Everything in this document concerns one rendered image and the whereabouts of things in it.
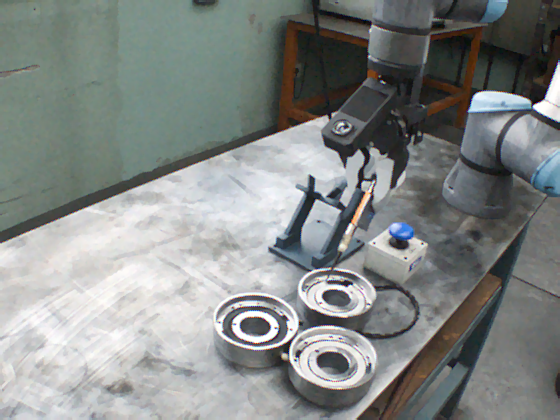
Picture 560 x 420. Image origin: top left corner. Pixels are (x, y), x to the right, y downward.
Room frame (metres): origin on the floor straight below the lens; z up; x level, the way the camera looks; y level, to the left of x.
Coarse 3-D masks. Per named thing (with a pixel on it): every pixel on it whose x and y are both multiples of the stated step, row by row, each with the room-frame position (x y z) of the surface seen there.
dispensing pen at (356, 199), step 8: (376, 176) 0.69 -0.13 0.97; (360, 192) 0.67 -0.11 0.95; (352, 200) 0.67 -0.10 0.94; (360, 200) 0.66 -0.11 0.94; (352, 208) 0.66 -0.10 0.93; (344, 216) 0.66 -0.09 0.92; (352, 216) 0.65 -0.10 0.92; (352, 224) 0.65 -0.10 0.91; (352, 232) 0.65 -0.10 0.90; (344, 240) 0.65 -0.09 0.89; (344, 248) 0.64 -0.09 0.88
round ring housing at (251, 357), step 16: (224, 304) 0.54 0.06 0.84; (240, 304) 0.56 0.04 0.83; (256, 304) 0.56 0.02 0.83; (272, 304) 0.56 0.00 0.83; (240, 320) 0.53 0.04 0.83; (256, 320) 0.54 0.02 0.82; (272, 320) 0.53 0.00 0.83; (224, 336) 0.48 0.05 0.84; (240, 336) 0.50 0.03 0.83; (272, 336) 0.50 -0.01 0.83; (288, 336) 0.51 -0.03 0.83; (224, 352) 0.48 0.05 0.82; (240, 352) 0.47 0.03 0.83; (256, 352) 0.47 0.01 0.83; (272, 352) 0.47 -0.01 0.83; (288, 352) 0.49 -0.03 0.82
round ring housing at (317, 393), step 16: (304, 336) 0.50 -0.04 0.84; (320, 336) 0.51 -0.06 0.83; (336, 336) 0.51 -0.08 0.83; (352, 336) 0.51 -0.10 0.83; (320, 352) 0.48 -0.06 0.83; (336, 352) 0.49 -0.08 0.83; (368, 352) 0.49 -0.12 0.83; (288, 368) 0.46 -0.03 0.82; (320, 368) 0.48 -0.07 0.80; (336, 368) 0.48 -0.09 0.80; (352, 368) 0.46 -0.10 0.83; (368, 368) 0.46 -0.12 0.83; (304, 384) 0.43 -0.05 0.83; (320, 384) 0.42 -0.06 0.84; (368, 384) 0.43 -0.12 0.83; (320, 400) 0.42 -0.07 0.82; (336, 400) 0.41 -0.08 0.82; (352, 400) 0.42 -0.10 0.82
